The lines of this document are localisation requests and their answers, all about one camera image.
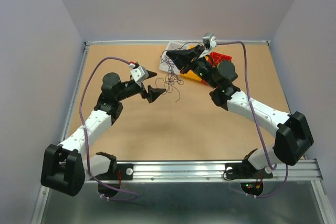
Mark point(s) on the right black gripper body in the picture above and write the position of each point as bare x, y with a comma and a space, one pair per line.
203, 70

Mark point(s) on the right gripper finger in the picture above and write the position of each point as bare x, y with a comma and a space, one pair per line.
185, 69
181, 57

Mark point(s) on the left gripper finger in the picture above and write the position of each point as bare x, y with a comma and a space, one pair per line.
151, 74
154, 93

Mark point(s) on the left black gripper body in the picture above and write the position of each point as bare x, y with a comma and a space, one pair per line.
128, 90

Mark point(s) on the yellow plastic bin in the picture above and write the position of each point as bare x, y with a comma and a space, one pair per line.
192, 76

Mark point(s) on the red plastic bin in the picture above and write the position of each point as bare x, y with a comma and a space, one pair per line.
215, 58

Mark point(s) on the white plastic bin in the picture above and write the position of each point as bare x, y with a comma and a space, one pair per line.
172, 45

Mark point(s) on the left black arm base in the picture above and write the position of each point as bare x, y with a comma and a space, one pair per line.
123, 172

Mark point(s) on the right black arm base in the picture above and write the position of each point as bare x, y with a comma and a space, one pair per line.
244, 170

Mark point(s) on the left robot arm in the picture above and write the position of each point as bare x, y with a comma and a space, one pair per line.
67, 165

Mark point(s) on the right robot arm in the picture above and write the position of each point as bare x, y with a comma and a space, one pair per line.
291, 131

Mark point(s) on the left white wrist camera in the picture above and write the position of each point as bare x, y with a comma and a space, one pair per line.
138, 72

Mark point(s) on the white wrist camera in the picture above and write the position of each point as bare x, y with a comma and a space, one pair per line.
210, 43
138, 72

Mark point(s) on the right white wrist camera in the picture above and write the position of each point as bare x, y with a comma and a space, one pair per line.
210, 43

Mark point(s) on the aluminium front rail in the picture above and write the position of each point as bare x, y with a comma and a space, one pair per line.
211, 171

